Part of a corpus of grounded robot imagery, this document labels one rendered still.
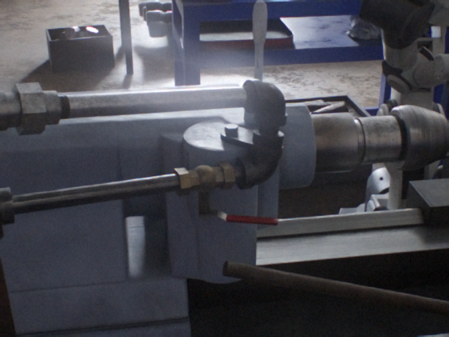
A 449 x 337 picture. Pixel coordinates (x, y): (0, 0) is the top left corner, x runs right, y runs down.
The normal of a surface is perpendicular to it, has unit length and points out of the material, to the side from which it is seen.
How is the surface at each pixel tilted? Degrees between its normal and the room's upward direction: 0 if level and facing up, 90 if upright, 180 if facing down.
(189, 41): 90
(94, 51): 90
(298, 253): 0
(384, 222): 45
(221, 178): 68
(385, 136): 54
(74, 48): 90
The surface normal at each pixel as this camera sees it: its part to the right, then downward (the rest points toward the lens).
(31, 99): 0.45, -0.18
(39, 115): 0.43, 0.57
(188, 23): 0.15, 0.45
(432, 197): 0.00, -0.89
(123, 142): 0.14, 0.11
